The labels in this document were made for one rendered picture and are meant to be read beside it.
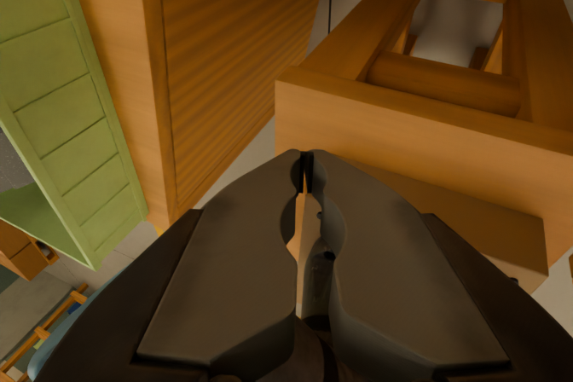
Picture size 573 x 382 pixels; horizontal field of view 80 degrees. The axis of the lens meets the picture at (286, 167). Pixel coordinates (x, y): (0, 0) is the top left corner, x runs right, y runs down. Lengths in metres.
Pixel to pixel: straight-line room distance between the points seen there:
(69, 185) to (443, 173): 0.58
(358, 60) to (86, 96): 0.44
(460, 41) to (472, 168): 0.87
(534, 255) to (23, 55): 0.62
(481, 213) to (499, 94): 0.15
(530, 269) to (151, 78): 0.53
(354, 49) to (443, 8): 0.75
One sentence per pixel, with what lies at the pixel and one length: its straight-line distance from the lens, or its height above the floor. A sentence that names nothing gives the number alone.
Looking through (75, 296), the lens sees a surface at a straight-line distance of 6.29.
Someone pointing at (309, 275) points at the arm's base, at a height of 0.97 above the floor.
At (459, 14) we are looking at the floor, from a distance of 1.19.
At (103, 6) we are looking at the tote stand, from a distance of 0.59.
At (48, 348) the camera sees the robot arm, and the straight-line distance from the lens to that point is 0.24.
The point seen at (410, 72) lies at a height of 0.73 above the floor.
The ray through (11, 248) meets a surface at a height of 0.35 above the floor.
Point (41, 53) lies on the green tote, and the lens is 0.60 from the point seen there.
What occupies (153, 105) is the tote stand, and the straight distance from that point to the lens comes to 0.62.
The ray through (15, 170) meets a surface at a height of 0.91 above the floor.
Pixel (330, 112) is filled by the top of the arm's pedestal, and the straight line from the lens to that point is 0.36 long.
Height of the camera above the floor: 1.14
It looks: 42 degrees down
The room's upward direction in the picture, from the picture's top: 145 degrees counter-clockwise
